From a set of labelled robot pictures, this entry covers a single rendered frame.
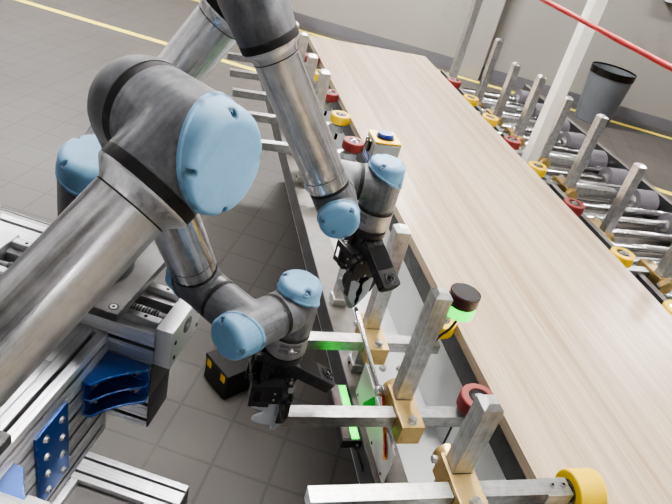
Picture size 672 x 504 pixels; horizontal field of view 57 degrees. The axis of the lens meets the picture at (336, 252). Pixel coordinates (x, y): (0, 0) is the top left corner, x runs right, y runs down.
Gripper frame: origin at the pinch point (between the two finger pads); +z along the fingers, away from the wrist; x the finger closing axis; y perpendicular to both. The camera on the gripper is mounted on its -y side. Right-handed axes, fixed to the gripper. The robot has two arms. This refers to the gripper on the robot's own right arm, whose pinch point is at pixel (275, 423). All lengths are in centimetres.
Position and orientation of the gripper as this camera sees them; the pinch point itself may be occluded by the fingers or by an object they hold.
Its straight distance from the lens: 125.6
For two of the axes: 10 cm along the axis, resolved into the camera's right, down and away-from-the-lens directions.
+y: -9.5, -0.9, -2.9
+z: -2.4, 8.2, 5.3
